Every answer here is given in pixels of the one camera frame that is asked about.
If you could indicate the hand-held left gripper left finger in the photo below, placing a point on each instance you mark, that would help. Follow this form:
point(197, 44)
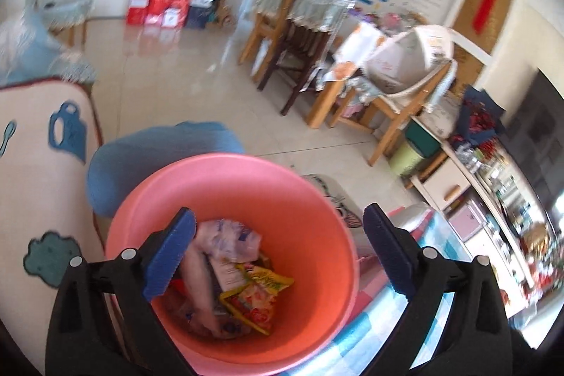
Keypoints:
point(169, 255)

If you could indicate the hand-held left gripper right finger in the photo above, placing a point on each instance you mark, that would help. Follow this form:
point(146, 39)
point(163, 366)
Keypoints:
point(390, 252)

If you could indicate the white printed packet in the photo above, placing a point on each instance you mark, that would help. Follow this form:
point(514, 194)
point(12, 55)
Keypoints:
point(198, 288)

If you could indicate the white blue pouch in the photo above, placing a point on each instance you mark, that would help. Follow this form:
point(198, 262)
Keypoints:
point(229, 237)

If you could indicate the yellow snack bag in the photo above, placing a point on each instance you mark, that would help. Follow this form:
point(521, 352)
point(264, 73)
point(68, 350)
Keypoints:
point(260, 292)

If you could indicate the pink plastic bucket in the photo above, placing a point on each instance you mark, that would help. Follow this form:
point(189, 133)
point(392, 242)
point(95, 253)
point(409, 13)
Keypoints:
point(273, 200)

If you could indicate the pink storage box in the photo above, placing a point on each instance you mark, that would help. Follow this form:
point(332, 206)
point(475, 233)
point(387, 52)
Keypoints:
point(466, 222)

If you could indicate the white cartoon print mat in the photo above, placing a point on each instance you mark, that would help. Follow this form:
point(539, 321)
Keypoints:
point(330, 191)

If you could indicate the white television cabinet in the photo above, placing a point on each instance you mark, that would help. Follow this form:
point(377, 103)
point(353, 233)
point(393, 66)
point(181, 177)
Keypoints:
point(445, 182)

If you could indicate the light green waste bin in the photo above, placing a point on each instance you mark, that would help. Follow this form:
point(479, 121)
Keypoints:
point(405, 160)

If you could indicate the blue white checkered tablecloth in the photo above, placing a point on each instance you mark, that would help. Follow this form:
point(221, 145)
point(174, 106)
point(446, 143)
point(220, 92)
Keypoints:
point(339, 354)

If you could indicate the dark green storage box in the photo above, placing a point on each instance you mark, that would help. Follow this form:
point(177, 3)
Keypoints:
point(423, 137)

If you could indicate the light wooden chair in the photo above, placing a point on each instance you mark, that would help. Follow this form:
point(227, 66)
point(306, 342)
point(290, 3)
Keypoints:
point(260, 32)
point(396, 116)

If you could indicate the white printed sack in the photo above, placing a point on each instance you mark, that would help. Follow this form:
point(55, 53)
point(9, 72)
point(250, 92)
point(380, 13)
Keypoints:
point(440, 118)

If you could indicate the cream printed sofa cushion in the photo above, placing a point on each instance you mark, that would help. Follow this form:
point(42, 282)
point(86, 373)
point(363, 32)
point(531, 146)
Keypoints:
point(35, 182)

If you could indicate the pink artificial flowers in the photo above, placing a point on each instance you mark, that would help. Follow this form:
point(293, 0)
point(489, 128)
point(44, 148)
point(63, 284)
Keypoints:
point(548, 270)

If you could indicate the dining table with printed cloth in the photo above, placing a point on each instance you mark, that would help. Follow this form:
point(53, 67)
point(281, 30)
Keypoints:
point(324, 103)

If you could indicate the dark blue flower bouquet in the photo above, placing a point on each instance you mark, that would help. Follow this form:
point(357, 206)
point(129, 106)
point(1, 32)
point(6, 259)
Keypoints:
point(480, 116)

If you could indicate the black flat television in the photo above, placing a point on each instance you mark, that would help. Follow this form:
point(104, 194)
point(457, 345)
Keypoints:
point(537, 129)

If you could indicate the white printed cloth bag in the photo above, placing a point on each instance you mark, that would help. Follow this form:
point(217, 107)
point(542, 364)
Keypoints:
point(405, 54)

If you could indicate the dark wooden chair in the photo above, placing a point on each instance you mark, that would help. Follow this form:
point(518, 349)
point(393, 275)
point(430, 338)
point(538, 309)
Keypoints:
point(291, 63)

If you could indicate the dark blue gift bag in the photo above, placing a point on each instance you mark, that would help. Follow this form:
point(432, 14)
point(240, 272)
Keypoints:
point(199, 17)

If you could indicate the light blue cloth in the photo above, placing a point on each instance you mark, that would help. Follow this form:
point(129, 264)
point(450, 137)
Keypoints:
point(31, 45)

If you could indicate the pale lace chair cover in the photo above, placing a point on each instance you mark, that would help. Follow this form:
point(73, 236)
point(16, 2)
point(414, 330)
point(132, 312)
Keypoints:
point(321, 1)

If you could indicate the small brown wall panel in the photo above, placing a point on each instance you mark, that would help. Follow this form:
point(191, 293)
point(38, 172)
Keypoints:
point(469, 70)

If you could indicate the large brown wall panel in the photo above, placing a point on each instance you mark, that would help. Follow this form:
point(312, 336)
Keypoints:
point(471, 19)

